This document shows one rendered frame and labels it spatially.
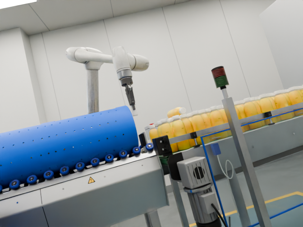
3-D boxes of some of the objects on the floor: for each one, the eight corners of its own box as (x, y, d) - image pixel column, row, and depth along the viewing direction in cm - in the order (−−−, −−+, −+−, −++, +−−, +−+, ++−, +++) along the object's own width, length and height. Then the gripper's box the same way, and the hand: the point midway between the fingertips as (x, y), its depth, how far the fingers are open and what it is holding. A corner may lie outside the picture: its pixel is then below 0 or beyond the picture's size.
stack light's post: (292, 333, 100) (220, 100, 112) (299, 329, 101) (227, 98, 113) (300, 341, 96) (225, 97, 108) (307, 336, 97) (231, 96, 109)
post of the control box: (195, 274, 157) (158, 137, 168) (200, 272, 158) (163, 136, 169) (197, 278, 153) (159, 137, 164) (203, 275, 154) (164, 135, 165)
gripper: (133, 74, 134) (143, 112, 131) (130, 81, 146) (139, 116, 143) (121, 76, 132) (130, 115, 129) (118, 83, 144) (128, 118, 141)
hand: (134, 110), depth 137 cm, fingers closed
